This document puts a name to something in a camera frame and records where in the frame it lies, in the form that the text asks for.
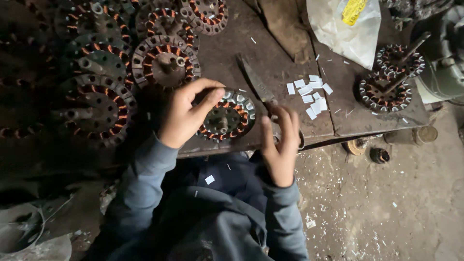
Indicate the dark metal scissors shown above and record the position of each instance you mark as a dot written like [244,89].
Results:
[258,84]

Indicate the heap of dark metal parts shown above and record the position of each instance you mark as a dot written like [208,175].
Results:
[413,9]

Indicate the white plastic bag yellow label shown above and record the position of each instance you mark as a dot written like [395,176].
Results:
[344,34]

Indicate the copper wound fan stator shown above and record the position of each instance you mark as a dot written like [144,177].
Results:
[232,119]

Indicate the tan round disc part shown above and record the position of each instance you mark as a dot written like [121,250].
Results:
[356,146]

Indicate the green metal machine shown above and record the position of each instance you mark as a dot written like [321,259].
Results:
[444,69]

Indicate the pile of white paper slips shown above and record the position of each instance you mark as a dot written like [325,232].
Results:
[312,96]

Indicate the black round knob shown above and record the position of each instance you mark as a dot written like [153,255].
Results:
[379,156]

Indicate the pile of bare motor stators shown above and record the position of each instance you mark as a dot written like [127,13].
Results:
[98,72]

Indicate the insulated stator with long shaft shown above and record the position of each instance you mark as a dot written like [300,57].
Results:
[398,58]
[384,92]

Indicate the crumpled grey plastic sheet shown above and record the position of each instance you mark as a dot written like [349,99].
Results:
[32,235]

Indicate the person's left hand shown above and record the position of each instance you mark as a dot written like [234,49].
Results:
[179,116]

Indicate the brown cloth rag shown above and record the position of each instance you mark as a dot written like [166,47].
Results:
[286,29]

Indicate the person's right hand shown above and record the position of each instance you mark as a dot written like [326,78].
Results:
[281,156]

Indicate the single white paper piece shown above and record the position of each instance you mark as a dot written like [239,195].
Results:
[210,179]

